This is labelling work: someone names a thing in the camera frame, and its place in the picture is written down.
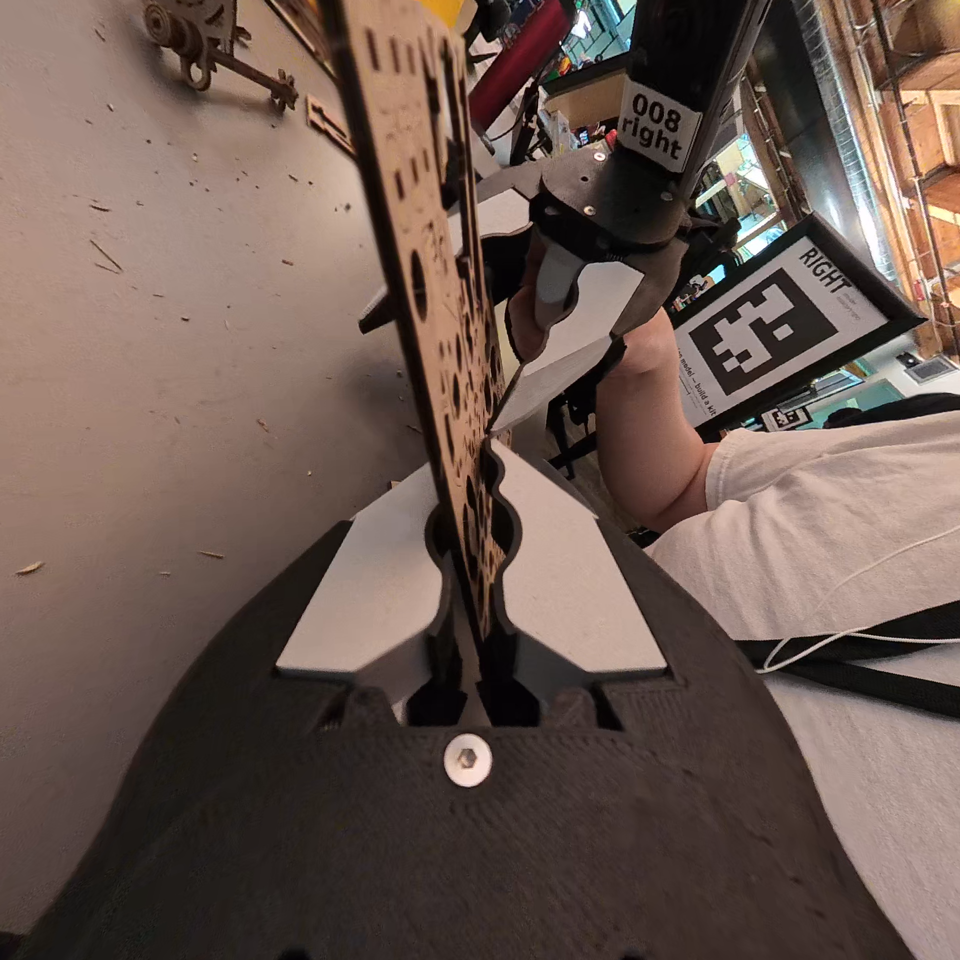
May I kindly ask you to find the person in white shirt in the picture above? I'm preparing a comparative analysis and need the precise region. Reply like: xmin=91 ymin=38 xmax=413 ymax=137
xmin=645 ymin=411 xmax=960 ymax=960

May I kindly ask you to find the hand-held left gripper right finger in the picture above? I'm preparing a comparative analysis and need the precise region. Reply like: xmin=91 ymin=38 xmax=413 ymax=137
xmin=489 ymin=441 xmax=669 ymax=727

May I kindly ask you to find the black strap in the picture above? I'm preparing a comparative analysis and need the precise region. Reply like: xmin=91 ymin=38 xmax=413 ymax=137
xmin=742 ymin=600 xmax=960 ymax=723

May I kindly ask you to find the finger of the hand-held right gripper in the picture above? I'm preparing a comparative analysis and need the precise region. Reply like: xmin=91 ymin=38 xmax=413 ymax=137
xmin=487 ymin=262 xmax=646 ymax=436
xmin=358 ymin=178 xmax=543 ymax=336

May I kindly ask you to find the dark wooden gear model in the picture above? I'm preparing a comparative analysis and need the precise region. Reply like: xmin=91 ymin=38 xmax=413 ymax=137
xmin=142 ymin=0 xmax=301 ymax=114

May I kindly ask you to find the silver air duct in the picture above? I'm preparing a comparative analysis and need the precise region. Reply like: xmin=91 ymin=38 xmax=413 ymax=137
xmin=787 ymin=0 xmax=901 ymax=279

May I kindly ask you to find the white cord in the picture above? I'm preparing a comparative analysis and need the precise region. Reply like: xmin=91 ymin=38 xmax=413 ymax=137
xmin=765 ymin=523 xmax=960 ymax=675

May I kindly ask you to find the person's right hand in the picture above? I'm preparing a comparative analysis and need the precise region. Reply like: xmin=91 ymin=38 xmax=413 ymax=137
xmin=504 ymin=287 xmax=681 ymax=385

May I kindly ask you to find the maroon bottle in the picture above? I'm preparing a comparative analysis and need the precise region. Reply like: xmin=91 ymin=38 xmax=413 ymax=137
xmin=468 ymin=0 xmax=575 ymax=132

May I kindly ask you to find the person's right forearm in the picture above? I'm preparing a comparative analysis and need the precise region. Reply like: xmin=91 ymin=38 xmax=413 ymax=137
xmin=596 ymin=360 xmax=714 ymax=535

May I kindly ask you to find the wooden shelf rack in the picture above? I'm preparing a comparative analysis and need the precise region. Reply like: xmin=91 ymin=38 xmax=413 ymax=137
xmin=821 ymin=0 xmax=960 ymax=361

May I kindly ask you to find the black table frame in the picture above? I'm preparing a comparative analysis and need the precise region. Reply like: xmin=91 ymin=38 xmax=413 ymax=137
xmin=543 ymin=375 xmax=601 ymax=481

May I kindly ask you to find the wooden laser-cut parts sheet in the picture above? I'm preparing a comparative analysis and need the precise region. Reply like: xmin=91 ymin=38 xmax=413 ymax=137
xmin=318 ymin=0 xmax=522 ymax=646

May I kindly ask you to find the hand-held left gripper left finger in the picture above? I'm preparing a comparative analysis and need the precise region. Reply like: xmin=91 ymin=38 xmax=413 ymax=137
xmin=276 ymin=463 xmax=453 ymax=727

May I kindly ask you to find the framed marker poster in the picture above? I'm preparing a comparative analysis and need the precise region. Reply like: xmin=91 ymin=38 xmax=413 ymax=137
xmin=669 ymin=212 xmax=927 ymax=430

